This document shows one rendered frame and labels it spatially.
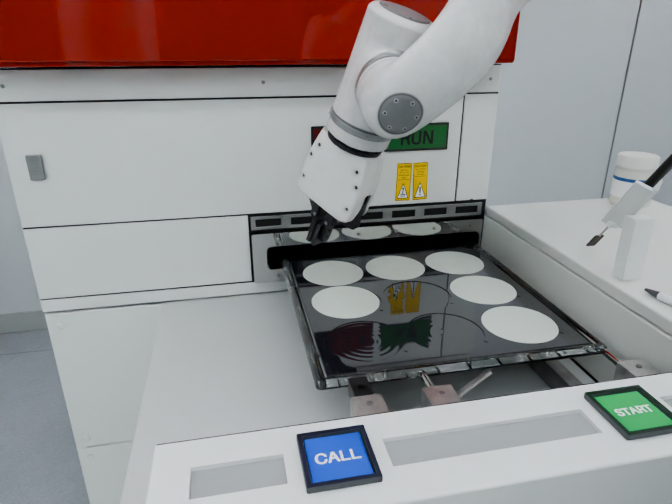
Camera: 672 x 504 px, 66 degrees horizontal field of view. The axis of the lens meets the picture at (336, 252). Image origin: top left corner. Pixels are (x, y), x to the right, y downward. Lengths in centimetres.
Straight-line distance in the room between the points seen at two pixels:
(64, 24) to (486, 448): 74
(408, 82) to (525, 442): 35
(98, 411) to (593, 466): 90
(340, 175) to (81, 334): 58
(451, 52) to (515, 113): 222
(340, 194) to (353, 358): 21
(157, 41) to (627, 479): 75
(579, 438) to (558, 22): 247
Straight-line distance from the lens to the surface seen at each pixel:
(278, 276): 96
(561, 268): 85
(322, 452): 43
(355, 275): 86
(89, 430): 116
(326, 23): 85
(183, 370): 79
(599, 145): 307
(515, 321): 76
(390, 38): 60
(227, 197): 91
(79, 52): 85
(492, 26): 58
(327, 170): 69
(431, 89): 55
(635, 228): 76
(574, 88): 291
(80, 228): 96
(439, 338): 70
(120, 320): 102
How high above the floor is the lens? 126
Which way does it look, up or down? 22 degrees down
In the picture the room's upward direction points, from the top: straight up
